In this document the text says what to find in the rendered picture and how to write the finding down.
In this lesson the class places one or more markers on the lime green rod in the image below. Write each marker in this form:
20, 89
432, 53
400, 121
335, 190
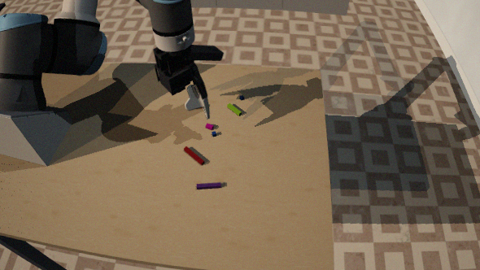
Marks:
234, 109

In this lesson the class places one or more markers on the purple rod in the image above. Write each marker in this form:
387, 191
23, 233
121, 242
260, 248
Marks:
209, 186

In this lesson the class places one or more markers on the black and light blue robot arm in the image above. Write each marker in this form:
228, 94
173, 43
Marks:
29, 46

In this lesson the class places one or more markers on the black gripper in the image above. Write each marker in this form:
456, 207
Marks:
179, 73

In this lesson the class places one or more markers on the dark red rod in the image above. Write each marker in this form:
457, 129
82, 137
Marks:
193, 155

